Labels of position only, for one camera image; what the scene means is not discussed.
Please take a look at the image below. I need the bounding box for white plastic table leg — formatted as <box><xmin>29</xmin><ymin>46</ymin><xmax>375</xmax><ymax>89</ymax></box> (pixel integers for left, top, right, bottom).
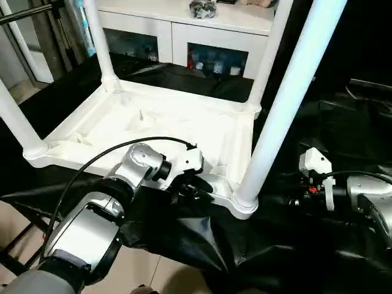
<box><xmin>0</xmin><ymin>78</ymin><xmax>50</xmax><ymax>159</ymax></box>
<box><xmin>232</xmin><ymin>0</ymin><xmax>349</xmax><ymax>215</ymax></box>
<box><xmin>248</xmin><ymin>0</ymin><xmax>293</xmax><ymax>113</ymax></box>
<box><xmin>82</xmin><ymin>0</ymin><xmax>120</xmax><ymax>91</ymax></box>

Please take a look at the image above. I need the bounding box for black mat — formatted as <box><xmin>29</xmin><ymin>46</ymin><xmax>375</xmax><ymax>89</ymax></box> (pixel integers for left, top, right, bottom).
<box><xmin>0</xmin><ymin>53</ymin><xmax>392</xmax><ymax>294</ymax></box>

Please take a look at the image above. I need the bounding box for black metal bar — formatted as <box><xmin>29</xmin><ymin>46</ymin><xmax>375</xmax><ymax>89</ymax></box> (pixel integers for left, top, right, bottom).
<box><xmin>349</xmin><ymin>78</ymin><xmax>392</xmax><ymax>89</ymax></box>

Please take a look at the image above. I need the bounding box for black backdrop cloth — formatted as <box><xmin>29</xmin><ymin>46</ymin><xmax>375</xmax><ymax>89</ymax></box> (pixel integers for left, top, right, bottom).
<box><xmin>284</xmin><ymin>0</ymin><xmax>392</xmax><ymax>89</ymax></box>

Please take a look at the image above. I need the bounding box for black metal rack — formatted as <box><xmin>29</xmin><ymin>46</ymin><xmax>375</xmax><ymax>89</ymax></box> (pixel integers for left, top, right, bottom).
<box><xmin>0</xmin><ymin>202</ymin><xmax>53</xmax><ymax>276</ymax></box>

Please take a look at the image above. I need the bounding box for white glass-door cabinet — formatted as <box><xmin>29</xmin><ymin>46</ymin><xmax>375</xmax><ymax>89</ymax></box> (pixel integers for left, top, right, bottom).
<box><xmin>96</xmin><ymin>0</ymin><xmax>276</xmax><ymax>80</ymax></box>

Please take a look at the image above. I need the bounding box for blue and white roll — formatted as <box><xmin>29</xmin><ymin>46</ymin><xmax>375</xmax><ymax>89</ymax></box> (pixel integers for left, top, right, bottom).
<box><xmin>78</xmin><ymin>0</ymin><xmax>99</xmax><ymax>58</ymax></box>

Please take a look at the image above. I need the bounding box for white pole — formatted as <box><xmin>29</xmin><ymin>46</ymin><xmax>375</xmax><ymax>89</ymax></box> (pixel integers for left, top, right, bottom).
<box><xmin>1</xmin><ymin>0</ymin><xmax>43</xmax><ymax>83</ymax></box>

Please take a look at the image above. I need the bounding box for black tripod pole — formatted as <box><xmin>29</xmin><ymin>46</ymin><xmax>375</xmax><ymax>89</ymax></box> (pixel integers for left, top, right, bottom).
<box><xmin>0</xmin><ymin>2</ymin><xmax>65</xmax><ymax>25</ymax></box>

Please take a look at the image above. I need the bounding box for black left wrist camera cable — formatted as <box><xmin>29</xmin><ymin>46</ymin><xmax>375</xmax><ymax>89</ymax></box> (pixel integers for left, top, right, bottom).
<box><xmin>38</xmin><ymin>137</ymin><xmax>198</xmax><ymax>266</ymax></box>

